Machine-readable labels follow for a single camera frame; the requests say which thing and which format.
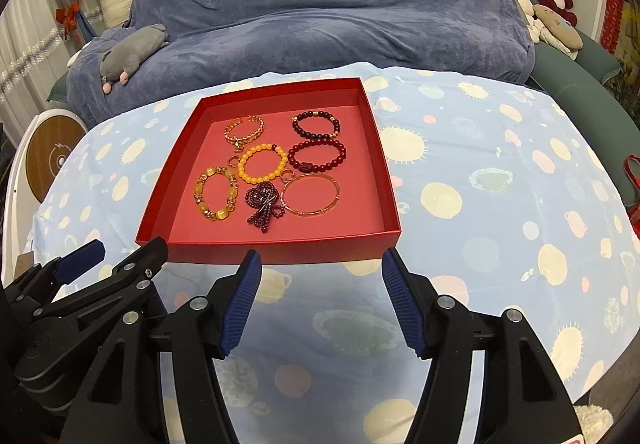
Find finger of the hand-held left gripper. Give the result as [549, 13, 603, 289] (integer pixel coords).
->
[30, 237, 169, 325]
[2, 240, 107, 320]

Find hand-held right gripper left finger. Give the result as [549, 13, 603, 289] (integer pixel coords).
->
[60, 249, 263, 444]

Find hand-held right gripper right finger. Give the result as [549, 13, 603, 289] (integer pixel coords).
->
[381, 247, 583, 444]

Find yellow-green chunky bead bracelet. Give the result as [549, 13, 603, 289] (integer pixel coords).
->
[194, 167, 243, 223]

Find garnet small-bead strand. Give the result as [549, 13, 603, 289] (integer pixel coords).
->
[245, 183, 286, 234]

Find red cardboard box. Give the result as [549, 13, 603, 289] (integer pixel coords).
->
[135, 77, 402, 266]

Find yellow bead bracelet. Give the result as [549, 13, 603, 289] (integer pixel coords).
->
[236, 143, 290, 186]

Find gold bangle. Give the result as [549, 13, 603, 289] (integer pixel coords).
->
[281, 174, 342, 218]

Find dark red carved-bead bracelet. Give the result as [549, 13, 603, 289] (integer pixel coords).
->
[287, 139, 347, 175]

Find planet-printed light blue sheet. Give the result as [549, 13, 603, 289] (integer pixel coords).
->
[30, 62, 640, 444]

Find white stand with wooden disc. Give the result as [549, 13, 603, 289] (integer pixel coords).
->
[10, 108, 89, 275]

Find grey mouse plush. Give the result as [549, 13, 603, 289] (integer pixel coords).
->
[99, 23, 168, 94]

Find white sheer curtain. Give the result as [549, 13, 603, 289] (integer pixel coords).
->
[0, 0, 76, 125]

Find white fuzzy cloth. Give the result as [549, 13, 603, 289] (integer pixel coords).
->
[572, 404, 614, 444]

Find red ribbon bow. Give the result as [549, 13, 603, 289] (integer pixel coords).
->
[55, 0, 83, 43]

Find green sofa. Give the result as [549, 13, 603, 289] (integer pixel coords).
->
[500, 0, 623, 135]

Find beige flat plush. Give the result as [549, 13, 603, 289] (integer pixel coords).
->
[532, 4, 584, 58]

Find small white plush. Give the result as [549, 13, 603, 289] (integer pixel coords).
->
[507, 0, 543, 45]

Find red hanging decoration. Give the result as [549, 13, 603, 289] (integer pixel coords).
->
[600, 0, 626, 55]

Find gold chain bracelet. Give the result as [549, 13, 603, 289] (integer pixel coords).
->
[223, 115, 266, 148]

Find dark bead bracelet gold spacers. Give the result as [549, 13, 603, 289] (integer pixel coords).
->
[291, 110, 342, 141]

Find red bag strap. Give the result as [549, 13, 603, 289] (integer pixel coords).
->
[622, 154, 640, 236]

